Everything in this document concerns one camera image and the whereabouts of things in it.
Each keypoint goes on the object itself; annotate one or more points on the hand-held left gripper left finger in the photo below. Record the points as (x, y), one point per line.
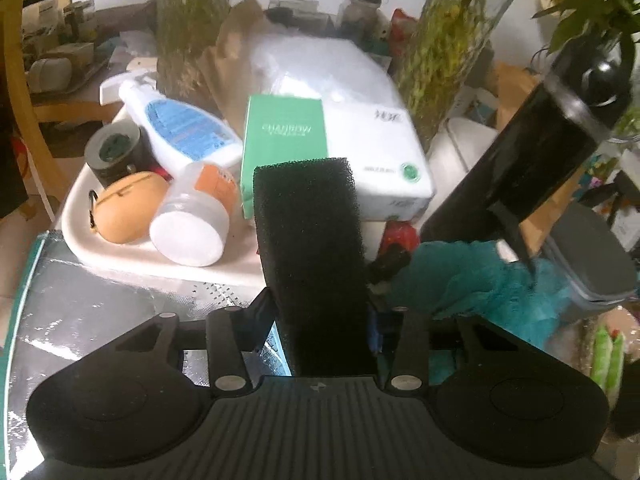
(227, 345)

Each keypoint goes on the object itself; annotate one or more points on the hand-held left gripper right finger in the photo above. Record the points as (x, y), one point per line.
(407, 345)

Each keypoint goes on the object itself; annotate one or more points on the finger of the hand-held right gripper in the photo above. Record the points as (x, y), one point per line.
(510, 175)

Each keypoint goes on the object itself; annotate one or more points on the teal mesh bath loofah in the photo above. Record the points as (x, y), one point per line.
(475, 290)

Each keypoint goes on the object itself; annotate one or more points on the black foam sponge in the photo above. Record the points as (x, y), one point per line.
(315, 260)

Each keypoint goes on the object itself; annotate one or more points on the red and white packet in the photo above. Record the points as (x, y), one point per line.
(400, 237)

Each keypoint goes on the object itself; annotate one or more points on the grey plastic bin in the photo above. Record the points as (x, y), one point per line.
(590, 260)

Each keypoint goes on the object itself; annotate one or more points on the clear jar with white lid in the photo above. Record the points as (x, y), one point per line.
(192, 225)

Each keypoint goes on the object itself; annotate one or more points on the silver foil insulated bag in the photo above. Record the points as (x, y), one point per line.
(100, 310)

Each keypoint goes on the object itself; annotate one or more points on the white plastic tray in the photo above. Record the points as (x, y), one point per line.
(125, 255)

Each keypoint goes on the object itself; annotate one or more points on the glass vase with green stems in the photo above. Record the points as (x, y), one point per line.
(192, 25)
(450, 50)

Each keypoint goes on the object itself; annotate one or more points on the white tissue pack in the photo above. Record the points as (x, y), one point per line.
(360, 125)

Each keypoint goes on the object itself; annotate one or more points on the orange egg-shaped case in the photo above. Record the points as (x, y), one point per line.
(127, 207)

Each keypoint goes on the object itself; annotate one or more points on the green and white striped packet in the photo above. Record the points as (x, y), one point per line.
(607, 360)

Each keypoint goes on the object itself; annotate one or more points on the small plush figure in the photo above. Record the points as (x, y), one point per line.
(365, 10)

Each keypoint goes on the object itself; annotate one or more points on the black tape roll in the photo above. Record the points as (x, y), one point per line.
(117, 152)

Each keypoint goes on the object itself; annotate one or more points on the white spray bottle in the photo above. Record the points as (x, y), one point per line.
(175, 125)

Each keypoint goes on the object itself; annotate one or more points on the brown paper bag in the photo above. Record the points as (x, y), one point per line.
(225, 75)

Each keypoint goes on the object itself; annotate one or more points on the boxes on shelf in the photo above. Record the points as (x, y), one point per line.
(57, 45)

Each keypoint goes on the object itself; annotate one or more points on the wooden chair frame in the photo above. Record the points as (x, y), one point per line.
(25, 100)

